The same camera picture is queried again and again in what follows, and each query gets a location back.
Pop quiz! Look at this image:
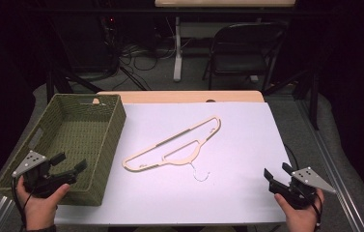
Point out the person's left hand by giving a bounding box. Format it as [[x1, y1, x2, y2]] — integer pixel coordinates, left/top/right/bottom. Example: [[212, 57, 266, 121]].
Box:
[[14, 183, 71, 232]]

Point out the black metal stand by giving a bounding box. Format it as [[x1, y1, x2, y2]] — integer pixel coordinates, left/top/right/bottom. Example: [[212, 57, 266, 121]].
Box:
[[262, 69, 321, 131], [44, 59, 104, 95]]

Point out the light wooden desk top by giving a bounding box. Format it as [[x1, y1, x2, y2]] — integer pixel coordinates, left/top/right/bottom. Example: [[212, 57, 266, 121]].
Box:
[[154, 0, 297, 9]]

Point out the green woven basket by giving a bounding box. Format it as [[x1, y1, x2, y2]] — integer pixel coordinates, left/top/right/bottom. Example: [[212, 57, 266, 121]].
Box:
[[0, 93, 127, 207]]

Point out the black folding chair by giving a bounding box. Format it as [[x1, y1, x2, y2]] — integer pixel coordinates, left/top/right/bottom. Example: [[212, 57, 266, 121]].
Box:
[[202, 21, 289, 92]]

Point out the tangle of black floor cables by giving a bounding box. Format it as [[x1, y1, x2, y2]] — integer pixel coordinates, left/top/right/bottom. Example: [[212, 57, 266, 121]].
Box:
[[100, 17, 179, 92]]

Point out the beige clothes hanger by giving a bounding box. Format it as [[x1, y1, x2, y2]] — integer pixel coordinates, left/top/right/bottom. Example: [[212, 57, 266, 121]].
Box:
[[121, 115, 222, 183]]

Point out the white board sheet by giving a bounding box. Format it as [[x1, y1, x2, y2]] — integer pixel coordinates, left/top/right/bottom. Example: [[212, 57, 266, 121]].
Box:
[[53, 101, 294, 226]]

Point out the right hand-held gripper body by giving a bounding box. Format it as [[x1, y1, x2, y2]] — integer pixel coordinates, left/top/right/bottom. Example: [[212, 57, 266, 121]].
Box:
[[285, 166, 337, 211]]

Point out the person's right hand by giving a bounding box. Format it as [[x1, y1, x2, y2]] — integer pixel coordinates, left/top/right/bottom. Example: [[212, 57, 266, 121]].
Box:
[[273, 188, 325, 232]]

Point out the white desk leg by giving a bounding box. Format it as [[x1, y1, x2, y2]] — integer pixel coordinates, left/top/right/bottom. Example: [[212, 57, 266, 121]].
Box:
[[172, 15, 184, 83]]

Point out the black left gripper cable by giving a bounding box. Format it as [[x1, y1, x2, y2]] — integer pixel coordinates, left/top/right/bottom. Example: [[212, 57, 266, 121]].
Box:
[[11, 177, 29, 230]]

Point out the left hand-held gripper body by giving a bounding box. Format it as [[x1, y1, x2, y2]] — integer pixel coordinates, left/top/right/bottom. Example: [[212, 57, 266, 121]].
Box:
[[11, 150, 71, 198]]

